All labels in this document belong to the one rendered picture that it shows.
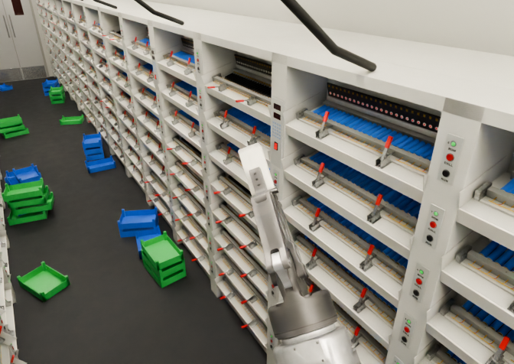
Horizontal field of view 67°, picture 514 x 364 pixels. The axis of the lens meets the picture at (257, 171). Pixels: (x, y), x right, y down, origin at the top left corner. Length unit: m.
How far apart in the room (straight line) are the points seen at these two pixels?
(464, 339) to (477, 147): 0.54
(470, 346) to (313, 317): 0.86
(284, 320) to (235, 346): 2.09
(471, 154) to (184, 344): 2.02
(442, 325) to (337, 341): 0.86
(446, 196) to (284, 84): 0.69
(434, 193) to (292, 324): 0.71
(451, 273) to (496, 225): 0.20
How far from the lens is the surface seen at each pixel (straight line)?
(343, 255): 1.43
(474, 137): 0.98
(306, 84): 1.48
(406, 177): 1.14
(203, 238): 2.77
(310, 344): 0.43
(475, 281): 1.15
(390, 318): 1.50
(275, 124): 1.51
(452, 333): 1.27
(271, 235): 0.43
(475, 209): 1.05
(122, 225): 3.43
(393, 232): 1.24
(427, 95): 1.02
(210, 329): 2.62
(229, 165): 2.01
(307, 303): 0.44
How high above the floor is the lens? 1.97
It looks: 27 degrees down
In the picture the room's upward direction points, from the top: straight up
